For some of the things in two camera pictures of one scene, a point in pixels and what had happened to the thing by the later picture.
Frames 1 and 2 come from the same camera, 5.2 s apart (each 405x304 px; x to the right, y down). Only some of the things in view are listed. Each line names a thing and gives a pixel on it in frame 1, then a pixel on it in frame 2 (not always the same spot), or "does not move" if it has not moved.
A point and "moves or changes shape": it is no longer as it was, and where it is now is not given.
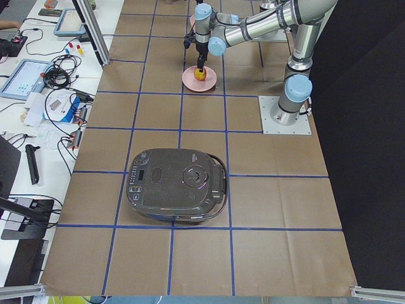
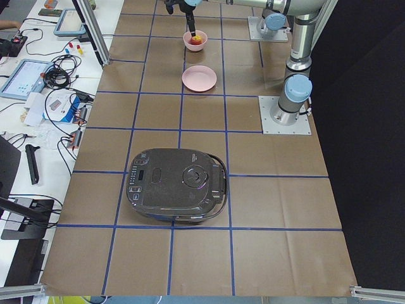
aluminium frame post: [93, 31] does not move
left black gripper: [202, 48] -> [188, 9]
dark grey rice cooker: [177, 185] does not move
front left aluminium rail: [21, 291] does not move
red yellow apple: [200, 76] moves or changes shape
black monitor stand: [26, 218] does not move
